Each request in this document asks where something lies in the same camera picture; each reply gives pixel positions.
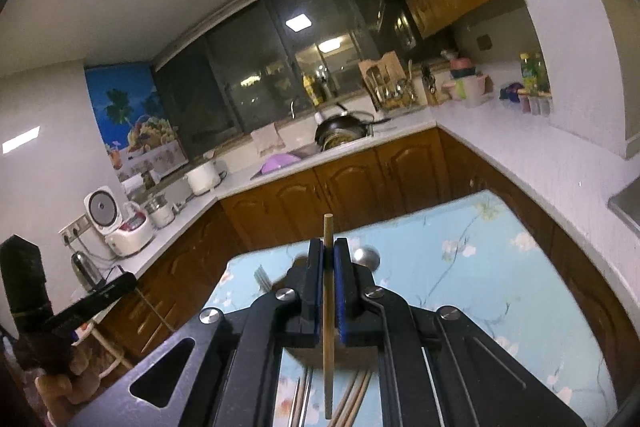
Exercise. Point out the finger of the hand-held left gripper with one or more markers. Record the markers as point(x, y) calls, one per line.
point(95, 297)

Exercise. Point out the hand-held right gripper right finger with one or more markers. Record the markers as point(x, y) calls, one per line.
point(344, 292)

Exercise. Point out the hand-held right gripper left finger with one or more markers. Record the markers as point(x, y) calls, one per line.
point(315, 292)

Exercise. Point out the person's left hand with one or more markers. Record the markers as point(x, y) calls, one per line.
point(65, 382)

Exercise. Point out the steel electric kettle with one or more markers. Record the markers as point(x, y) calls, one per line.
point(86, 271)

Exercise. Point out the metal spoon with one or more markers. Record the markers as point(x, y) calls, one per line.
point(369, 254)

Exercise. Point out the white stool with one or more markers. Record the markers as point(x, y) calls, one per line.
point(107, 342)

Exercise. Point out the white rice cooker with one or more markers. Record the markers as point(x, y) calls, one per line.
point(125, 227)

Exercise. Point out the wooden base cabinets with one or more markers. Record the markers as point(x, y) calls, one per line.
point(325, 192)

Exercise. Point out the metal chopstick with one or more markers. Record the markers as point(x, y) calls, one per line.
point(308, 397)

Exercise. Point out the floral blue tablecloth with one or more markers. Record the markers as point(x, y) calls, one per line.
point(450, 257)

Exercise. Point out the small dark jar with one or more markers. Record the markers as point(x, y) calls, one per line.
point(150, 179)

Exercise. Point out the purple plastic basin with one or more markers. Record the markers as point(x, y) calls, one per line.
point(281, 164)

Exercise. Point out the metal steamer pot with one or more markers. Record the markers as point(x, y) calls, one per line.
point(340, 141)

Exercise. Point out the white round cooker pot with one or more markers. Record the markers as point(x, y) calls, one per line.
point(202, 179)

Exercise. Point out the beige dish towel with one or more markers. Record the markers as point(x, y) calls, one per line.
point(267, 139)

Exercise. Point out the black wok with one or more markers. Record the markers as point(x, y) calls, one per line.
point(345, 122)

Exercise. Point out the metal sink faucet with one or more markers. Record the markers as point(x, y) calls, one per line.
point(295, 104)

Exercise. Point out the yellow oil bottle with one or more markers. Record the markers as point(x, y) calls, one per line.
point(314, 91)

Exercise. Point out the wooden knife block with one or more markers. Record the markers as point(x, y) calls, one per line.
point(431, 89)

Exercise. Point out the dark sliding window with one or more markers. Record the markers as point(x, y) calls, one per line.
point(250, 72)

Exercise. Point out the stack of coloured bowls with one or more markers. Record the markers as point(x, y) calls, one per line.
point(462, 66)

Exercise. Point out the purple blue small object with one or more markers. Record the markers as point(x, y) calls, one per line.
point(510, 92)

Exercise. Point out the stainless steel sink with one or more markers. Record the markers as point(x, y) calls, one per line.
point(625, 204)

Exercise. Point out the wall socket strip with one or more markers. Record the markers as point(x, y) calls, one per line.
point(74, 232)

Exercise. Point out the fruit and palm wall poster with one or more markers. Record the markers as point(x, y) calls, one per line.
point(130, 117)

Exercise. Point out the brown wall switch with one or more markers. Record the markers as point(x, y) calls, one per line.
point(484, 42)

